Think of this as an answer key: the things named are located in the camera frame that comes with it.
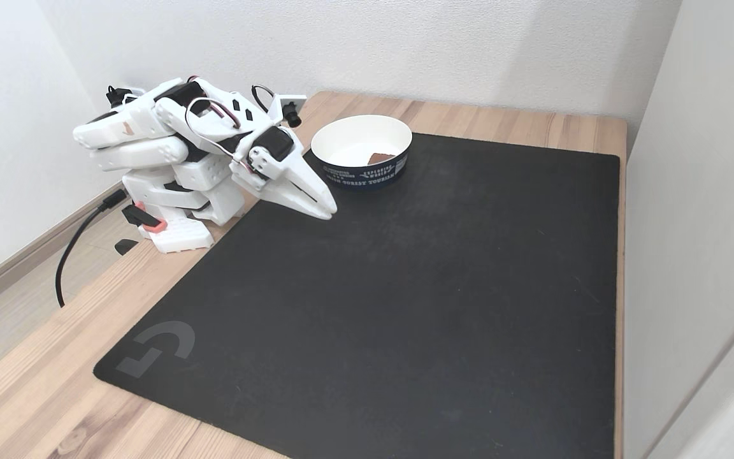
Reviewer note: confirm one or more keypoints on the brown block toy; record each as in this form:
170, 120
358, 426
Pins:
380, 158

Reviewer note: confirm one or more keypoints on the white paper bowl navy band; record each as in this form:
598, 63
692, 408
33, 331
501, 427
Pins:
357, 137

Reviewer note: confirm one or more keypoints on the black orange table clamp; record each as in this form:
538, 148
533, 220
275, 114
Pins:
144, 217

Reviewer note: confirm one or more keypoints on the black desk mat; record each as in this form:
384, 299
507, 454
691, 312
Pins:
405, 299

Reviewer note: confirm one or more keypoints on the black power adapter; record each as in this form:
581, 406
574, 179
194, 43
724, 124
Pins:
115, 95

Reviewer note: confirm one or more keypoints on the small gripper camera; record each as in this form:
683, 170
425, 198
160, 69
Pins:
292, 109

